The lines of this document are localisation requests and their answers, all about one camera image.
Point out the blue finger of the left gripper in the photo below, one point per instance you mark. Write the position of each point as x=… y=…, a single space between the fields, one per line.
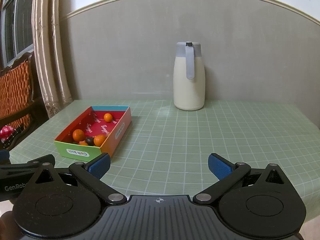
x=4 y=157

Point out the orange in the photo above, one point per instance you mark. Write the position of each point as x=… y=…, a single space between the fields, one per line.
x=108 y=117
x=99 y=140

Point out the window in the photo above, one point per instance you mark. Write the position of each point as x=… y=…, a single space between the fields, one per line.
x=16 y=29

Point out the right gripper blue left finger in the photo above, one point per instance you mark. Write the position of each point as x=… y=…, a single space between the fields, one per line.
x=89 y=175

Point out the beige curtain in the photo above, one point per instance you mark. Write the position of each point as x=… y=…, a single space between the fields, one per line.
x=48 y=55

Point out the wooden chair orange cushion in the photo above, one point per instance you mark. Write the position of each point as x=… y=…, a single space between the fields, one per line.
x=22 y=106

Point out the carrot piece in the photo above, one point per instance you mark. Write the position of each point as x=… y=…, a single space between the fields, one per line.
x=83 y=143

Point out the large orange tangerine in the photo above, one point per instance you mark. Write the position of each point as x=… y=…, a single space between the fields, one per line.
x=78 y=135

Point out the cream thermos jug grey lid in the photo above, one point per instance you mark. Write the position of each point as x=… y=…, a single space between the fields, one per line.
x=189 y=79

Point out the dark chestnut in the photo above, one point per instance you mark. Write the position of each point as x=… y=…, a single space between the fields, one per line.
x=90 y=141

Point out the colourful cardboard box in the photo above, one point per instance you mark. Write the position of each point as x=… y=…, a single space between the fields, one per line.
x=91 y=121

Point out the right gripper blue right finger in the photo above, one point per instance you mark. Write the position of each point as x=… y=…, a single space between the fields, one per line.
x=229 y=175

